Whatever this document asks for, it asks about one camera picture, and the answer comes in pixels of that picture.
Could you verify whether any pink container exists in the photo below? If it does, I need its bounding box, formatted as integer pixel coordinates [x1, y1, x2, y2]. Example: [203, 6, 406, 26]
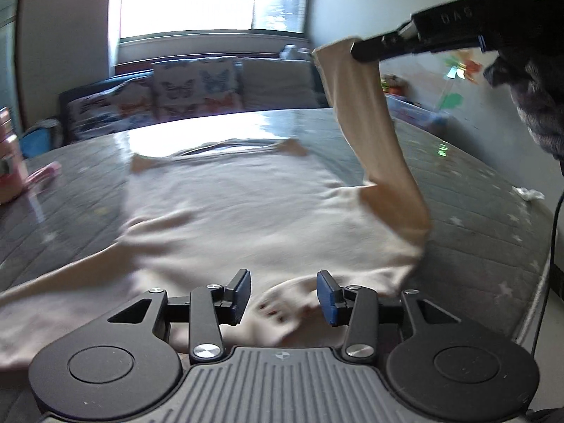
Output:
[0, 106, 25, 204]

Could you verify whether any crumpled white tissue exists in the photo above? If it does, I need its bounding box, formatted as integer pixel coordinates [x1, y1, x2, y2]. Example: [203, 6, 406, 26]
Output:
[510, 185, 545, 202]

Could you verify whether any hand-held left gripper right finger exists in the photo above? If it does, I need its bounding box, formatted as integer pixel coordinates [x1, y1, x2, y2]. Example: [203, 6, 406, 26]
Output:
[316, 270, 461, 358]

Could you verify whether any dark sofa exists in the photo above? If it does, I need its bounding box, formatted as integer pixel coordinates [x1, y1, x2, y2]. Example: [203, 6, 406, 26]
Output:
[58, 55, 331, 144]

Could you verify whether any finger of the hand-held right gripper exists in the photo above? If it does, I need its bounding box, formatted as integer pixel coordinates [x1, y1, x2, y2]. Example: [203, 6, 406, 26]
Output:
[350, 21, 420, 63]

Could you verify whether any black cable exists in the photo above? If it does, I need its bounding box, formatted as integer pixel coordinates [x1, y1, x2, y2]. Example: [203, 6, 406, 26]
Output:
[529, 191, 564, 360]

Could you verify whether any colourful wall decoration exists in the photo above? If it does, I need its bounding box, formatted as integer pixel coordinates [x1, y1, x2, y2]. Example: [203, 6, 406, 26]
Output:
[434, 48, 483, 112]

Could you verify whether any blue cloth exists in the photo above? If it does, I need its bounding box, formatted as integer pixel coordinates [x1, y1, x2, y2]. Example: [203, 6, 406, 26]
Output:
[21, 119, 63, 159]

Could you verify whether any beige long-sleeve shirt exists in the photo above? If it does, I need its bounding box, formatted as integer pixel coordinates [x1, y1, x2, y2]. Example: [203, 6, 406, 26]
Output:
[0, 37, 433, 371]

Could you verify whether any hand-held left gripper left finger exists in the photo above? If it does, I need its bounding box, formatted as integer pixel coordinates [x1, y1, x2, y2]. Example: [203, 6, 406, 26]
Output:
[107, 269, 252, 364]

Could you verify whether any small pink packet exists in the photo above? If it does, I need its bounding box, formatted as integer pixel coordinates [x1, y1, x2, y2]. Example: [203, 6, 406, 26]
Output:
[25, 161, 62, 187]

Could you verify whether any person's right forearm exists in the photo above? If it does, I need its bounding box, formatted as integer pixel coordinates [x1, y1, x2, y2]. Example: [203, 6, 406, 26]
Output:
[483, 50, 564, 161]

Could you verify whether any butterfly print cushion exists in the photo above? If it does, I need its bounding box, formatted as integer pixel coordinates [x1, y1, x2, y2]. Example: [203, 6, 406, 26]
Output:
[66, 81, 156, 142]
[151, 56, 244, 121]

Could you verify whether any clear storage box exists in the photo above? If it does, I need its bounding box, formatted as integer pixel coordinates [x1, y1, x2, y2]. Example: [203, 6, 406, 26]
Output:
[388, 96, 451, 135]

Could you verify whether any small white object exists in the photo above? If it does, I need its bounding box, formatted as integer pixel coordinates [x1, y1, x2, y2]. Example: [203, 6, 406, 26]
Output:
[280, 44, 311, 61]

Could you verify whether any beige sofa cushion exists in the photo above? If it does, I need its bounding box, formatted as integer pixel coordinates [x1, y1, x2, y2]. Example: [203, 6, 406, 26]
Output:
[239, 56, 327, 111]

